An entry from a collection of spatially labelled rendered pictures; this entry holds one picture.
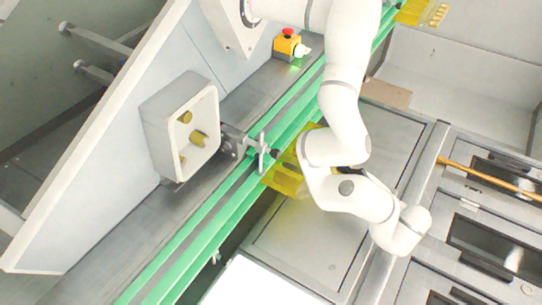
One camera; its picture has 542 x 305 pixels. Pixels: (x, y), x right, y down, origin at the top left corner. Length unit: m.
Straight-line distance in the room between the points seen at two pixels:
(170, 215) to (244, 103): 0.40
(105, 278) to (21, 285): 0.38
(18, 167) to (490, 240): 1.60
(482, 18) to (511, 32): 0.48
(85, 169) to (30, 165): 0.72
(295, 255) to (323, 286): 0.12
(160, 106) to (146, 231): 0.32
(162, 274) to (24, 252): 0.28
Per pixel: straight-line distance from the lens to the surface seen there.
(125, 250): 1.01
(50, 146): 1.64
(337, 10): 0.82
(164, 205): 1.06
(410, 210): 1.05
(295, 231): 1.22
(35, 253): 0.93
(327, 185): 0.87
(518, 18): 7.13
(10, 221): 1.00
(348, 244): 1.22
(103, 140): 0.89
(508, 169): 1.72
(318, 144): 0.81
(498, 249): 1.46
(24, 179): 1.56
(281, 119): 1.16
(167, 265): 0.99
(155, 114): 0.89
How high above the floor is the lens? 1.33
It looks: 19 degrees down
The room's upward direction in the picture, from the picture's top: 115 degrees clockwise
